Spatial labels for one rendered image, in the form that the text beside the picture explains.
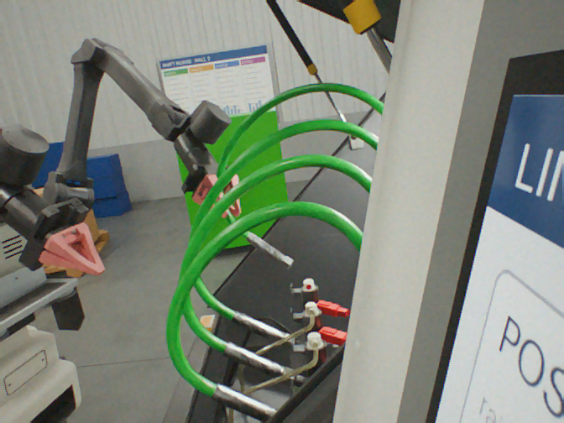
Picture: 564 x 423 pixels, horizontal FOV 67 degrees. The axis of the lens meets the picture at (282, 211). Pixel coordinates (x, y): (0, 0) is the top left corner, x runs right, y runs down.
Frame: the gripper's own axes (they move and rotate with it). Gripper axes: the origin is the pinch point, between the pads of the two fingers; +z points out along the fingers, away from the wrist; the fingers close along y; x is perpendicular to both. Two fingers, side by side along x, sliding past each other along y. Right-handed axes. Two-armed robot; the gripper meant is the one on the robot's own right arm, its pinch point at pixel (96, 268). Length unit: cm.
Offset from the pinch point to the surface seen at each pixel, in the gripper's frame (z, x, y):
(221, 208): 10.3, -4.1, 21.9
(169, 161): -207, 594, -280
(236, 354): 22.2, -4.5, 7.5
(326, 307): 29.9, 12.2, 11.3
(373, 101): 15.9, 19.6, 39.0
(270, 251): 17.8, 22.9, 7.3
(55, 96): -414, 559, -299
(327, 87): 9.1, 20.7, 36.6
